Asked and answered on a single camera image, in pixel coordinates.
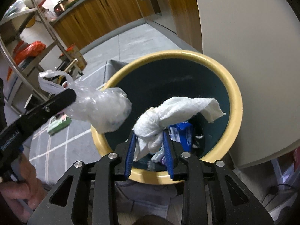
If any white paper towel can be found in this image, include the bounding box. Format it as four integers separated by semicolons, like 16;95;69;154
133;97;226;161

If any clear plastic bag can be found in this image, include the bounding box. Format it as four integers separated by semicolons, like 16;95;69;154
38;70;132;134

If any silver blue foil snack bag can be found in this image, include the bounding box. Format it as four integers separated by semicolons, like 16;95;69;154
168;122;192;152

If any yellow rimmed teal trash bin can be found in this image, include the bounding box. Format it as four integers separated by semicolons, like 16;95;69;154
90;49;244;185

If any wooden kitchen cabinet counter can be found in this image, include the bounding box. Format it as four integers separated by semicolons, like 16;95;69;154
52;0;154;49

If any person's left hand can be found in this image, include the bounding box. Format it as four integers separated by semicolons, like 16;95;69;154
1;154;47;224

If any grey checked floor mat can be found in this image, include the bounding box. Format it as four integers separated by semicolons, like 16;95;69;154
28;59;128;188

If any green white medicine box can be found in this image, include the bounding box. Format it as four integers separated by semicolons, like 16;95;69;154
47;114;71;136

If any metal shelving rack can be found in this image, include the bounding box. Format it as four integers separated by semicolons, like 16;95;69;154
1;0;75;114

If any red plastic bag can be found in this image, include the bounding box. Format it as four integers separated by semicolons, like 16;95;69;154
12;40;46;66

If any dark rice cooker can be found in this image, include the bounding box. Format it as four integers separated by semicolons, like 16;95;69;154
54;0;69;16

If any white round table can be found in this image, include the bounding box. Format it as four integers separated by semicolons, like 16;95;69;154
197;0;299;168

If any wooden handled broom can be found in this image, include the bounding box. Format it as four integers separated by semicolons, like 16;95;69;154
60;58;81;80

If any built-in oven with handles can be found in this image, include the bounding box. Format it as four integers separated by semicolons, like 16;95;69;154
137;0;177;34

